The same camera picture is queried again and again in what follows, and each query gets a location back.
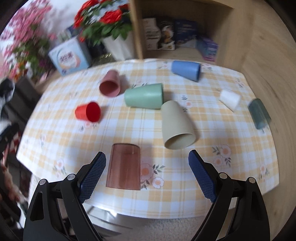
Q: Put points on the yellow plaid tablecloth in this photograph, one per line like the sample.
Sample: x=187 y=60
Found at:
x=55 y=143

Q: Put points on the pink blossom plant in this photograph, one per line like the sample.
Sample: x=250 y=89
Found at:
x=28 y=52

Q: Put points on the green cup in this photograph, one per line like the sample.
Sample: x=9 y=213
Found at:
x=150 y=96

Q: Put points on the dark teal translucent cup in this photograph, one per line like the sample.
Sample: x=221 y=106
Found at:
x=259 y=114

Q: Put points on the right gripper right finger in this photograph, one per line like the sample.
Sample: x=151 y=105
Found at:
x=250 y=219

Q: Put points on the light blue probiotic box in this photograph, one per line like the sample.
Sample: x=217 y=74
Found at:
x=70 y=56

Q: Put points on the black chair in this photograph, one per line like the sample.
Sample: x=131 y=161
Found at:
x=18 y=101

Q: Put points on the eagle picture box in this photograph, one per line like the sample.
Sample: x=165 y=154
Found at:
x=167 y=40

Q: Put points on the white flower vase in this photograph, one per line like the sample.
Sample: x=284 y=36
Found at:
x=121 y=49

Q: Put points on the beige cup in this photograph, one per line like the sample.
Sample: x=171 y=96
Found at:
x=177 y=129

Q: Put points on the brown translucent cup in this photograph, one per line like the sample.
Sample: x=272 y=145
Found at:
x=124 y=167

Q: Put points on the red rose bouquet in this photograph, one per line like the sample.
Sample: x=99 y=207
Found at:
x=97 y=20

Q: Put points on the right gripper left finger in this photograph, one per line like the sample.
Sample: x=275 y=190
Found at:
x=44 y=221

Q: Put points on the purple box on shelf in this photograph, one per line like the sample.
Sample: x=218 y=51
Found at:
x=208 y=48

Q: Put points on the pink cup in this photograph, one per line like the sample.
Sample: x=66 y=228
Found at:
x=110 y=84

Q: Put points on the blue cup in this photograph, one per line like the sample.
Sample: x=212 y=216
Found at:
x=187 y=69

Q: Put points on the red plastic cup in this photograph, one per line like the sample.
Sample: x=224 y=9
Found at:
x=88 y=112

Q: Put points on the white small cup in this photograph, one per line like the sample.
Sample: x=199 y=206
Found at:
x=230 y=99

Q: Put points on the dark blue box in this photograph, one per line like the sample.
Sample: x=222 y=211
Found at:
x=185 y=33

